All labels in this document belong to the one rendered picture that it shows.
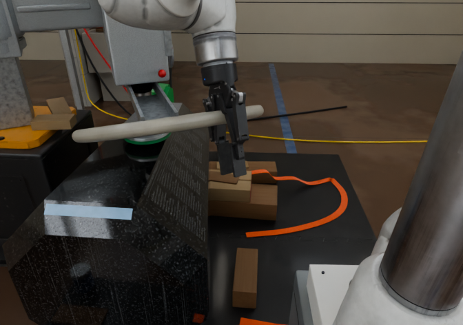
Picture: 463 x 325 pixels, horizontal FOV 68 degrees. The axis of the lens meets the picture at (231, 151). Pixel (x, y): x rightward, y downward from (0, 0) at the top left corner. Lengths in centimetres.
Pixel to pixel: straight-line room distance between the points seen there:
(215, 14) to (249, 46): 569
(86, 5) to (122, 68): 67
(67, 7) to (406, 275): 188
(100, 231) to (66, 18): 118
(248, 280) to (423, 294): 144
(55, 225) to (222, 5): 95
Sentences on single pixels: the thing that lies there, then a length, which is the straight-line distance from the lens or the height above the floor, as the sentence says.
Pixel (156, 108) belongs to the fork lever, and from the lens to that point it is 133.
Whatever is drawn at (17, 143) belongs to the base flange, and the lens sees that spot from 201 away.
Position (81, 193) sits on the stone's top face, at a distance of 137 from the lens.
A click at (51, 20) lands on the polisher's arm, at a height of 131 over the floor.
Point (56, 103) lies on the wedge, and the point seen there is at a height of 82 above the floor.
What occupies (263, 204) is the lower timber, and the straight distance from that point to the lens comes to 234.
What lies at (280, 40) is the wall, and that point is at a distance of 639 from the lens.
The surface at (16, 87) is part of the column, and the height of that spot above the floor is 100.
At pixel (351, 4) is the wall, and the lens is 652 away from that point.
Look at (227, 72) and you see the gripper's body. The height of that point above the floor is 136.
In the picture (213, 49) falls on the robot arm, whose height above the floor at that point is 140.
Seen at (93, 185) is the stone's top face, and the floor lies 82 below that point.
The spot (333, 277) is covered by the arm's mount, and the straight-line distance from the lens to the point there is 93.
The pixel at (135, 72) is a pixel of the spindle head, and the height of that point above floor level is 117.
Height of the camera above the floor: 155
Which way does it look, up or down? 28 degrees down
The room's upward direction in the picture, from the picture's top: straight up
